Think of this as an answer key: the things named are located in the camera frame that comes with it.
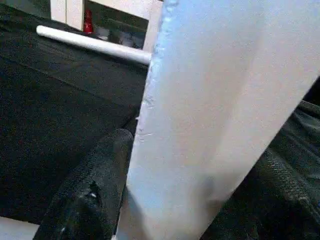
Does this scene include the red carton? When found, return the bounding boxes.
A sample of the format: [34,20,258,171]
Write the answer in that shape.
[83,9,96,34]

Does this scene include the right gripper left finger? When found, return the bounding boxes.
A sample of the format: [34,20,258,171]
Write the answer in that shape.
[36,128,135,240]

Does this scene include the white sideboard cabinet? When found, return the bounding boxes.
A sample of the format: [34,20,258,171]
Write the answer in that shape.
[49,0,165,52]

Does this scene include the black mat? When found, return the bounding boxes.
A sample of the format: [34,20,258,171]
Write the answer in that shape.
[0,0,320,240]

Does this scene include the white plastic table leg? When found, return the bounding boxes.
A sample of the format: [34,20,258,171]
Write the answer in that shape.
[114,0,320,240]
[35,24,153,67]

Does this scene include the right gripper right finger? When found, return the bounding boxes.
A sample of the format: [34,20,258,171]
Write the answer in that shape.
[201,146,320,240]

